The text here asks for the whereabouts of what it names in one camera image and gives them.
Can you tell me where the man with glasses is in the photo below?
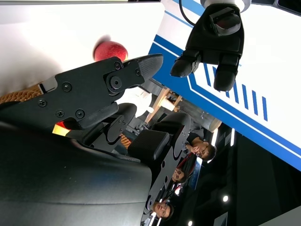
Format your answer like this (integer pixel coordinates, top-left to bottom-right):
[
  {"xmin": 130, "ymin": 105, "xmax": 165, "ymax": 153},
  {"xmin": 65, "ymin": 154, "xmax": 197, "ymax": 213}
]
[
  {"xmin": 151, "ymin": 200, "xmax": 175, "ymax": 221},
  {"xmin": 185, "ymin": 131, "xmax": 217, "ymax": 163}
]

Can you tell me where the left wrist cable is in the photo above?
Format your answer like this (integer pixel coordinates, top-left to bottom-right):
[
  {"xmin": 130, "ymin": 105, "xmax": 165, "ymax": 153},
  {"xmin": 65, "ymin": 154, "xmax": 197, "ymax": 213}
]
[{"xmin": 178, "ymin": 0, "xmax": 196, "ymax": 25}]

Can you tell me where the red apple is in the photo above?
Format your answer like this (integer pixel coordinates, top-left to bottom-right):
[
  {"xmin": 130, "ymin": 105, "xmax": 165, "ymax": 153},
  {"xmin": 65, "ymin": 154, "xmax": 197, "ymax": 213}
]
[{"xmin": 93, "ymin": 40, "xmax": 129, "ymax": 63}]

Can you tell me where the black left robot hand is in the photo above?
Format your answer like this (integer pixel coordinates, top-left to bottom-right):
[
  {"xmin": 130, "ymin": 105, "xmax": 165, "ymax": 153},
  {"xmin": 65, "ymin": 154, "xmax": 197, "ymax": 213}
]
[{"xmin": 170, "ymin": 5, "xmax": 246, "ymax": 92}]

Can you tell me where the dark haired person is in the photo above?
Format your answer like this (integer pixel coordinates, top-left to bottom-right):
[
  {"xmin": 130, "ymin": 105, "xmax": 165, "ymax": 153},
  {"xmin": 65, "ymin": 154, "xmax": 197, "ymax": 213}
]
[{"xmin": 172, "ymin": 165, "xmax": 189, "ymax": 185}]

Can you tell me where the wooden easel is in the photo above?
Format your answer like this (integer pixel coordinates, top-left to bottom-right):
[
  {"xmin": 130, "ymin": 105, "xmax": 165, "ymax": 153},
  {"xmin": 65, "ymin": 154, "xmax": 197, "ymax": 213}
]
[{"xmin": 143, "ymin": 85, "xmax": 184, "ymax": 124}]

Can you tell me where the white lidded teacup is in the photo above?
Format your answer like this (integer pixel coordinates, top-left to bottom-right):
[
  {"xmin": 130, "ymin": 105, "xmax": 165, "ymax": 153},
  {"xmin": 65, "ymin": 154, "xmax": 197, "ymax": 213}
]
[{"xmin": 115, "ymin": 86, "xmax": 155, "ymax": 118}]

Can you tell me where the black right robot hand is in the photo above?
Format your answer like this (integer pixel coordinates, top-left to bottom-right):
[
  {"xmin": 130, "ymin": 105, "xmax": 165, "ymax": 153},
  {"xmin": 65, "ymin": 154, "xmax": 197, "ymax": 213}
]
[{"xmin": 0, "ymin": 53, "xmax": 191, "ymax": 226}]

